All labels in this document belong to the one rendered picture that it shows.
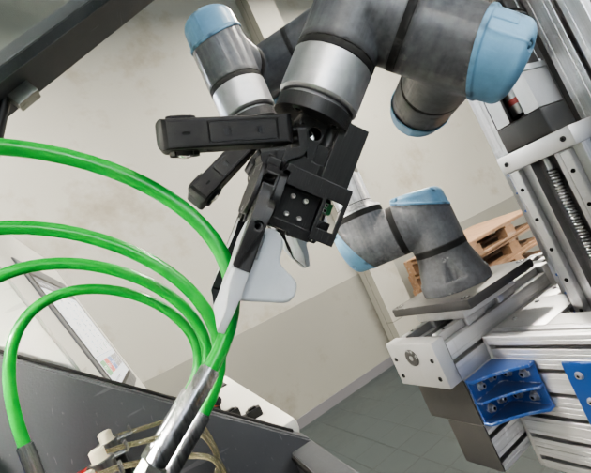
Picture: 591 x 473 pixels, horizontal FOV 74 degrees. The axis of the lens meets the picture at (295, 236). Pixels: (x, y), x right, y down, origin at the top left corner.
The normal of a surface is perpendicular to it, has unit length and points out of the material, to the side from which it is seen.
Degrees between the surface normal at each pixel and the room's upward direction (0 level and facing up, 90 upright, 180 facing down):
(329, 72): 96
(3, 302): 90
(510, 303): 90
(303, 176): 103
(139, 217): 90
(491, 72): 123
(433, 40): 113
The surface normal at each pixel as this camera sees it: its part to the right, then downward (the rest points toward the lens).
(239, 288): 0.21, 0.14
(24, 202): 0.41, -0.25
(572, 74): -0.81, 0.33
